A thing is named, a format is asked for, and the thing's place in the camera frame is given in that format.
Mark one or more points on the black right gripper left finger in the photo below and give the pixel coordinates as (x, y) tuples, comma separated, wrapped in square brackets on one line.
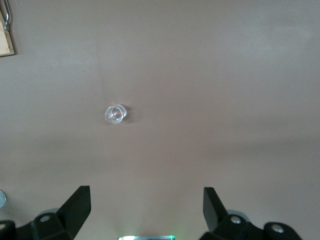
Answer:
[(75, 212)]

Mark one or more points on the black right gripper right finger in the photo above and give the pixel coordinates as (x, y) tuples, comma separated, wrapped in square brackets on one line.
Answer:
[(215, 215)]

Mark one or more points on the small clear glass cup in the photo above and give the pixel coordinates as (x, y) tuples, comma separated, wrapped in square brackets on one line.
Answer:
[(113, 117)]

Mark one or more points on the glass bottle with green sleeve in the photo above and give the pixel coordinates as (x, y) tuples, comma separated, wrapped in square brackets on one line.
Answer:
[(2, 198)]

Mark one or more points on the brown table cover cloth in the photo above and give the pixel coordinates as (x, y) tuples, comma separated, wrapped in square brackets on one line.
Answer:
[(200, 75)]

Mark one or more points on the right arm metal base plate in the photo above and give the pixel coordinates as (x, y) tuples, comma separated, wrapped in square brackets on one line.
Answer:
[(150, 237)]

